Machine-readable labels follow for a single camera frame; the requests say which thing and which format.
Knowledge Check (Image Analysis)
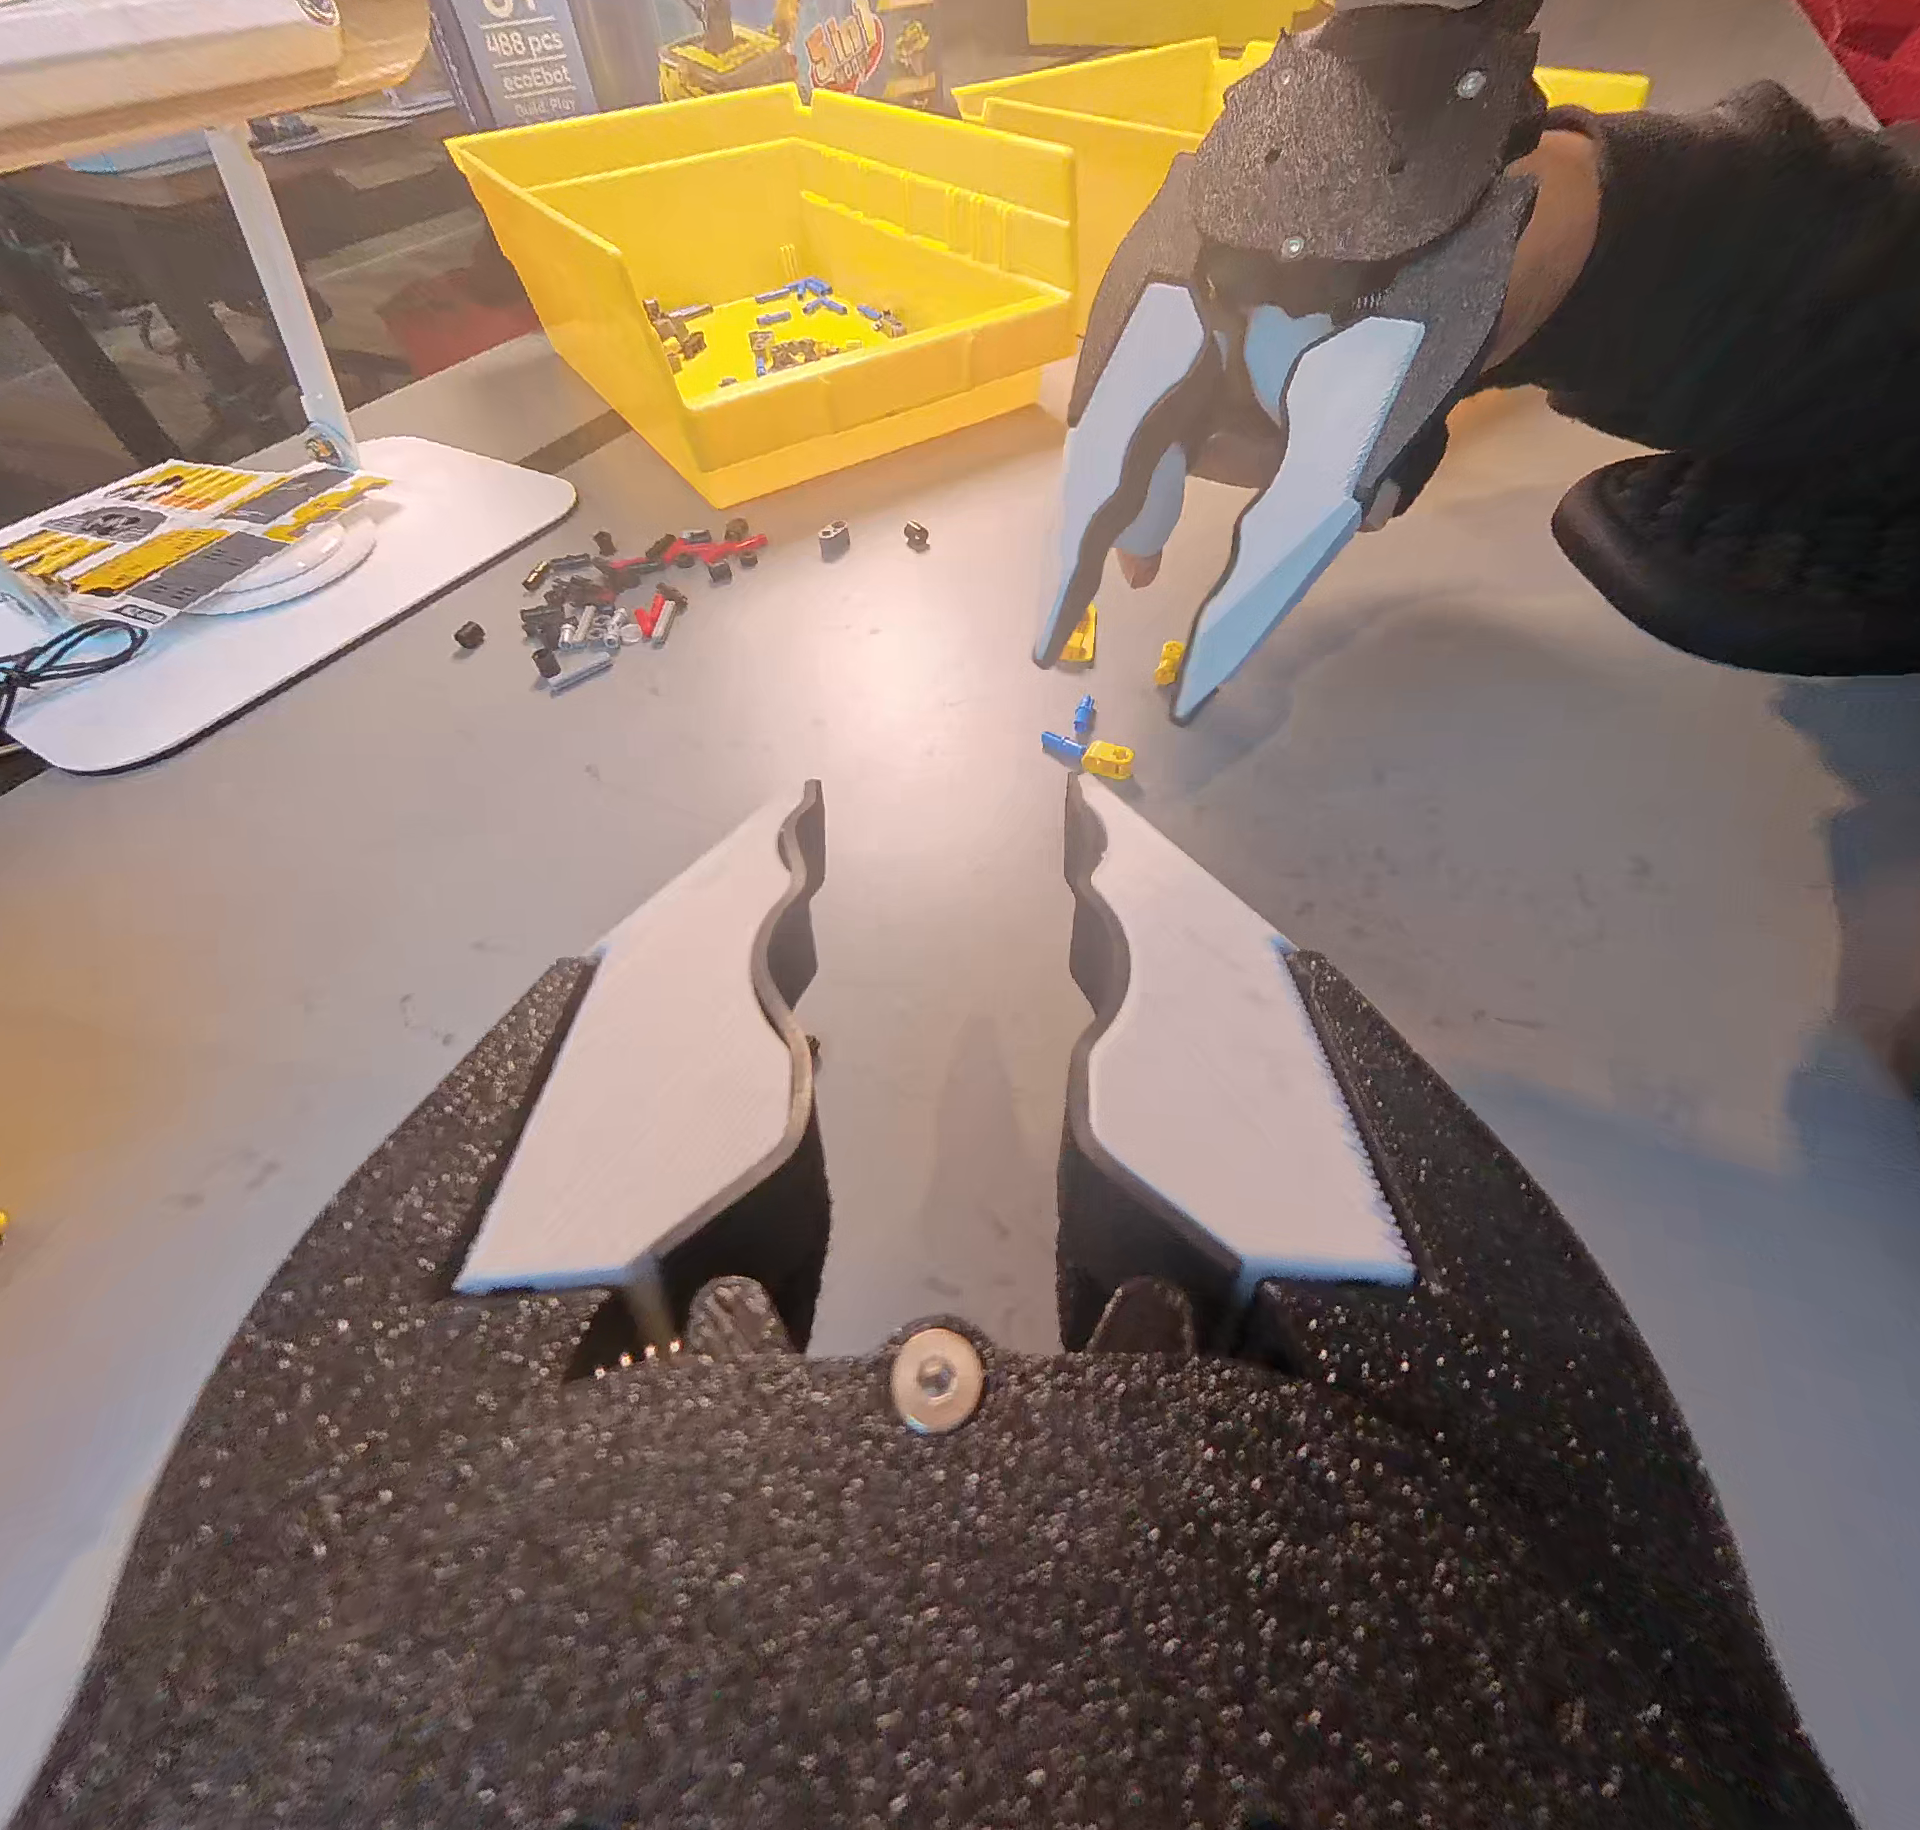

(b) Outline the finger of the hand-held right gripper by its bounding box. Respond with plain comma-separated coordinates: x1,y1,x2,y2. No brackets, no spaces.
1171,303,1428,726
1033,283,1216,669

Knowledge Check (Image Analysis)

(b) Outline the grey desk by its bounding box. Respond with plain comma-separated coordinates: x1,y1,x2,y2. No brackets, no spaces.
0,52,1920,1830

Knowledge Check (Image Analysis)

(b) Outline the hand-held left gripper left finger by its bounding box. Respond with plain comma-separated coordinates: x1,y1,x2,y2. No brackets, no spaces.
453,781,831,1359

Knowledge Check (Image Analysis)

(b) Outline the white round disc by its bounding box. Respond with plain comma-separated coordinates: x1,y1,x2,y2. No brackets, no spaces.
195,511,380,615

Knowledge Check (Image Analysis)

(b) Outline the black cable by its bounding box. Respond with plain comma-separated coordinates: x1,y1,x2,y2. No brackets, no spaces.
0,618,150,729

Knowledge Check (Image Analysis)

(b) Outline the person's right hand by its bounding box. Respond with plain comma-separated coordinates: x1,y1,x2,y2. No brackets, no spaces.
1356,112,1610,530

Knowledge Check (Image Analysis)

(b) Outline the yellow bin with small pieces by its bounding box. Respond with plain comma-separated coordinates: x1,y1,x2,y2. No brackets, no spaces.
449,81,1080,511

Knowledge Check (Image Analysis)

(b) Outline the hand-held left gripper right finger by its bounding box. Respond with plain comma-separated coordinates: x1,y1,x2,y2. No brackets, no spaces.
1056,771,1418,1359

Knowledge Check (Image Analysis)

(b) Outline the red plastic container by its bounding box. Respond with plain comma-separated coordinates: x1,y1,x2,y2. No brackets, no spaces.
1792,0,1920,123

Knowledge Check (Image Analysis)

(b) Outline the pile of loose building pieces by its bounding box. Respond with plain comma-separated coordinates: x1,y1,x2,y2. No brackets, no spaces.
517,517,769,694

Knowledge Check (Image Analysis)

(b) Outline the group of blue black pieces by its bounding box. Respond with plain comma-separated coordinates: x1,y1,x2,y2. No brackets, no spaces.
646,271,909,384

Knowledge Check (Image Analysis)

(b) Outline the robot kit cardboard box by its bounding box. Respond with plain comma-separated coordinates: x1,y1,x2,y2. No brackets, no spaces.
426,0,1038,128

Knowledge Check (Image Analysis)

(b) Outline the white book stand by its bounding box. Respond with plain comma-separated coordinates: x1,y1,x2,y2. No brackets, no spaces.
0,0,579,774

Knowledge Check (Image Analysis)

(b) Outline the yellow printed leaflet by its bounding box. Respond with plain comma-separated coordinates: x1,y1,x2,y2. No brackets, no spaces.
0,464,393,618

